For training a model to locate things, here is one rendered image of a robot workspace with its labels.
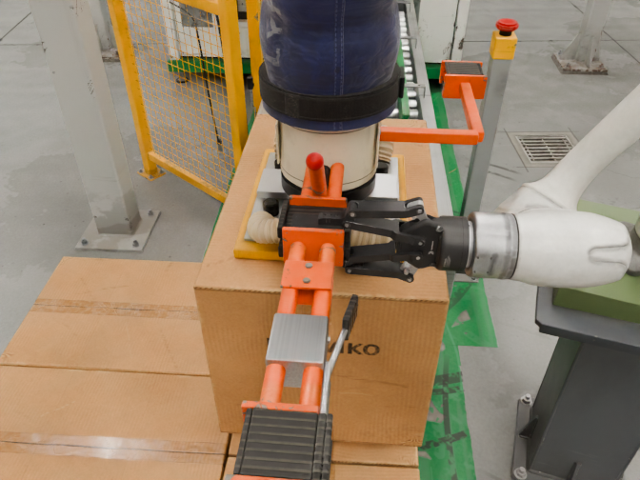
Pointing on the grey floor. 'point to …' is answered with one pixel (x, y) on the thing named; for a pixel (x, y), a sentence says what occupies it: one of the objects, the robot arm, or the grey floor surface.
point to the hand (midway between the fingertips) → (316, 236)
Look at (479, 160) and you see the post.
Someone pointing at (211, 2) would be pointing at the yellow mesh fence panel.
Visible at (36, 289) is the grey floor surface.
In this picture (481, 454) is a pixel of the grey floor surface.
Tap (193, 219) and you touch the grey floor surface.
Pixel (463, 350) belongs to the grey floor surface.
